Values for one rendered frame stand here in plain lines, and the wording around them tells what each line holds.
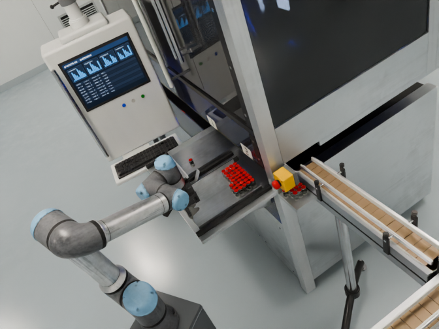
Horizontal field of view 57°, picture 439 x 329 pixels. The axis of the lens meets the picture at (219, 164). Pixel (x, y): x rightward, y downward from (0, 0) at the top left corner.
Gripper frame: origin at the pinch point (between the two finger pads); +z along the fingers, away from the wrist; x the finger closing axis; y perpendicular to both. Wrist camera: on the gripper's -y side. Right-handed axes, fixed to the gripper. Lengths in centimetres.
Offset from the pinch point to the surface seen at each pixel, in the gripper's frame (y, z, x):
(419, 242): 57, 0, -71
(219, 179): 23.2, 5.4, 14.9
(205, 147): 30, 6, 43
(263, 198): 31.6, 5.3, -11.0
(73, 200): -66, 95, 192
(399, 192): 110, 66, -15
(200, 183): 14.6, 4.2, 18.8
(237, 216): 17.3, 4.9, -11.0
